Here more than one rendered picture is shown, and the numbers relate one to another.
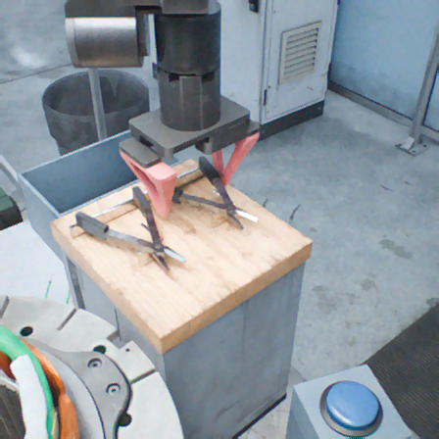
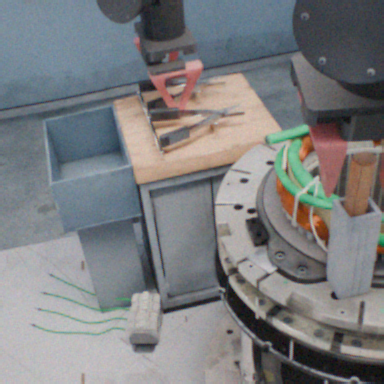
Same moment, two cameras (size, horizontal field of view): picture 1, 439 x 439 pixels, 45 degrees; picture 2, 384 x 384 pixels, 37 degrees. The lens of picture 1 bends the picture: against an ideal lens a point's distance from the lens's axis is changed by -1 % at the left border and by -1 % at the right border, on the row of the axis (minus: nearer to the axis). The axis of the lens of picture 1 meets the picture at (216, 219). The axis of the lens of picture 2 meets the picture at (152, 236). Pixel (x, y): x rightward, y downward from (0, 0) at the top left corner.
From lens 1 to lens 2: 0.67 m
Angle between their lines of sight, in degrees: 40
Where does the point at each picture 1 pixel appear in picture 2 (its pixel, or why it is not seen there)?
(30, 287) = (27, 341)
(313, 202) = not seen: outside the picture
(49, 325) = (271, 153)
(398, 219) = (28, 189)
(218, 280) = (251, 109)
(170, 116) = (172, 29)
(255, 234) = (219, 90)
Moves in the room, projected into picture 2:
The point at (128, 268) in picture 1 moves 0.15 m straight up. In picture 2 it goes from (214, 140) to (206, 28)
